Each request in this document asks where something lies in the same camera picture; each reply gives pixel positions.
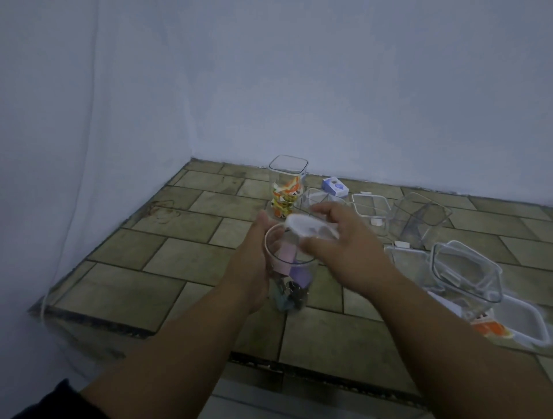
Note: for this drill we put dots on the person's left hand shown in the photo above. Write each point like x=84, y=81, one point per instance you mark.
x=248, y=267

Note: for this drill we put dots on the person's right hand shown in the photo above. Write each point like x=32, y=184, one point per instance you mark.
x=354, y=259

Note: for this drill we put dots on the pink binder clip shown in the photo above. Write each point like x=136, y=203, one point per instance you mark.
x=287, y=257

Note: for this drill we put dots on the teal binder clip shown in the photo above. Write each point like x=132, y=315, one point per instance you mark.
x=281, y=303

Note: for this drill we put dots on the purple binder clip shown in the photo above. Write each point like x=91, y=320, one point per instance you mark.
x=302, y=274

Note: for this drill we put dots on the rectangular white-rimmed lid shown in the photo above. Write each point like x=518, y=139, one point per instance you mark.
x=369, y=207

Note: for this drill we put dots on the black binder clip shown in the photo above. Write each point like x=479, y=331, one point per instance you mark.
x=296, y=293

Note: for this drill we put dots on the small clear plastic container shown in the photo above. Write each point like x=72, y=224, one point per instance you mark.
x=319, y=197

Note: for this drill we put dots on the square clear plastic container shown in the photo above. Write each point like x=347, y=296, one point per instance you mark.
x=417, y=224

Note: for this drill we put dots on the heap of colorful snack packets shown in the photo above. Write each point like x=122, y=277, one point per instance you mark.
x=285, y=198

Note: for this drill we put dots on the tall clear jar with snacks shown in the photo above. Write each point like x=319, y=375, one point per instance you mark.
x=287, y=172

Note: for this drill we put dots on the large tall clear container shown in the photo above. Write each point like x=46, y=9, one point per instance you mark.
x=471, y=280

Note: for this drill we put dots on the orange yellow snack packet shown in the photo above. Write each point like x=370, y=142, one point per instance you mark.
x=490, y=329

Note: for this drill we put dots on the large white-rimmed lid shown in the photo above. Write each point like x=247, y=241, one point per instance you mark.
x=525, y=319

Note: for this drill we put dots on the person's left forearm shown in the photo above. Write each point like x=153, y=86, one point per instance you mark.
x=173, y=358

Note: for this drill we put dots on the person's right forearm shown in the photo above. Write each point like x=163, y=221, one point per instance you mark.
x=453, y=358

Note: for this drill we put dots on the person's black clothing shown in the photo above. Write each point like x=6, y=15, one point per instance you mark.
x=56, y=403

